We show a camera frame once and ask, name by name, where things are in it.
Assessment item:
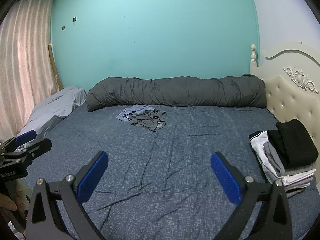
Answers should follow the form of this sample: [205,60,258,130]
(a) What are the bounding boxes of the bed with blue sheet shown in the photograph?
[17,104,320,240]

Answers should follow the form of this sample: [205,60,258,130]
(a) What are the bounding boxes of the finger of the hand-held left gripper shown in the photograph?
[0,129,37,153]
[0,138,52,166]

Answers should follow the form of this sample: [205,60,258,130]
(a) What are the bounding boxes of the dark grey rolled duvet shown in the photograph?
[86,74,267,112]

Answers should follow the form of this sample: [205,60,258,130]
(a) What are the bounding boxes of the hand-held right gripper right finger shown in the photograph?
[210,151,293,240]

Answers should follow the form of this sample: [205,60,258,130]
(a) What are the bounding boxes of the cream bedpost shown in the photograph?
[249,44,258,75]

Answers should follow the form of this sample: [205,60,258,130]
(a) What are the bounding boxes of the plain white folded garment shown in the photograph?
[281,168,316,187]

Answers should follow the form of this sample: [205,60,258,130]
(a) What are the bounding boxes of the person's left hand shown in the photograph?
[0,192,18,212]

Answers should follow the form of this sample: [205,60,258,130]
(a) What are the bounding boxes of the white black-trimmed folded garment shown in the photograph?
[249,131,285,183]

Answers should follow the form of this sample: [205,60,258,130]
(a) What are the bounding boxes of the cream padded headboard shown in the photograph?
[257,41,320,143]

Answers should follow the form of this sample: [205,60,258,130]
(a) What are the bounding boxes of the pink curtain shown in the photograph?
[0,0,60,143]

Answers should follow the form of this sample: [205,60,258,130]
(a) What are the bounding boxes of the wooden stick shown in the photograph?
[47,44,63,91]

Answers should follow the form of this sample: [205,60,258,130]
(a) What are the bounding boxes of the black folded garment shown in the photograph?
[267,119,319,170]

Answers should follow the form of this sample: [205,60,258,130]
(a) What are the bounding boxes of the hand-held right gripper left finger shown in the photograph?
[26,151,109,240]

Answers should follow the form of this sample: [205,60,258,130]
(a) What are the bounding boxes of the grey shorts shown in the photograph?
[129,110,167,132]

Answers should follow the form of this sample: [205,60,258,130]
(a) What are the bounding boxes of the blue patterned garment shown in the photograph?
[116,104,157,122]

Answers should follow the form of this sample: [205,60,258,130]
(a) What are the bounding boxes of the light grey pillow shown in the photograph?
[17,86,87,140]

